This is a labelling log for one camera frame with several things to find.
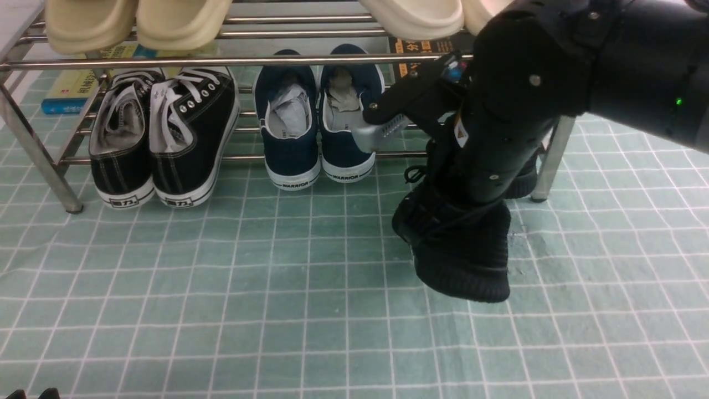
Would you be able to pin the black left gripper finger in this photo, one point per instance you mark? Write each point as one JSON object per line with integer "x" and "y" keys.
{"x": 17, "y": 394}

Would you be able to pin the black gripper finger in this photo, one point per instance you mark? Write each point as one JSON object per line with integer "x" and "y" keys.
{"x": 50, "y": 393}

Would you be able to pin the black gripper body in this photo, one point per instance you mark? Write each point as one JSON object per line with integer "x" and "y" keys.
{"x": 480, "y": 154}

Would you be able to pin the black knit shoe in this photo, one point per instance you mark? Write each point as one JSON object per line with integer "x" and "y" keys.
{"x": 459, "y": 251}
{"x": 524, "y": 183}

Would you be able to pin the metal shoe rack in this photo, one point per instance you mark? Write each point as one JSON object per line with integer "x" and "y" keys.
{"x": 53, "y": 170}

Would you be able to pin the cream slipper far right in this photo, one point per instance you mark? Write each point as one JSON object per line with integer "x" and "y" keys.
{"x": 478, "y": 12}

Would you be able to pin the cream slipper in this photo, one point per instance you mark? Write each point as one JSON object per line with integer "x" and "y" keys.
{"x": 417, "y": 20}
{"x": 478, "y": 12}

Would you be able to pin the navy sneaker right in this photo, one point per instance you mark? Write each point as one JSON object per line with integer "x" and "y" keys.
{"x": 345, "y": 93}

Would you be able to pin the navy sneaker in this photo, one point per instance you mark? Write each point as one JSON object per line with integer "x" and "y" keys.
{"x": 285, "y": 104}
{"x": 345, "y": 93}

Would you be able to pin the navy sneaker left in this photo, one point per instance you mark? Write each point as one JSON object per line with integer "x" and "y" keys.
{"x": 285, "y": 104}

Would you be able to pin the green grid floor mat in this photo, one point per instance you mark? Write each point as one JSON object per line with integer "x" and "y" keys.
{"x": 267, "y": 294}

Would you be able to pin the black canvas sneaker left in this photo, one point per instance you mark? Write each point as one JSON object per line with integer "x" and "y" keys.
{"x": 118, "y": 146}

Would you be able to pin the black canvas sneaker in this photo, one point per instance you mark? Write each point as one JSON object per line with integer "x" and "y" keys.
{"x": 192, "y": 117}
{"x": 118, "y": 146}

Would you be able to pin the yellow blue book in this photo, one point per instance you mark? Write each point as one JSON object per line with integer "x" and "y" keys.
{"x": 72, "y": 88}

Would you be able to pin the black canvas sneaker right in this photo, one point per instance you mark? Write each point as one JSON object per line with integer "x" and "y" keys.
{"x": 192, "y": 117}

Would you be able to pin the tan slipper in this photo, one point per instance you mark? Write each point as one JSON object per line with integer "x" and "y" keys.
{"x": 179, "y": 25}
{"x": 75, "y": 27}

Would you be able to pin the tan slipper far left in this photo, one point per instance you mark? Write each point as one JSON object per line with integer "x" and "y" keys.
{"x": 75, "y": 27}

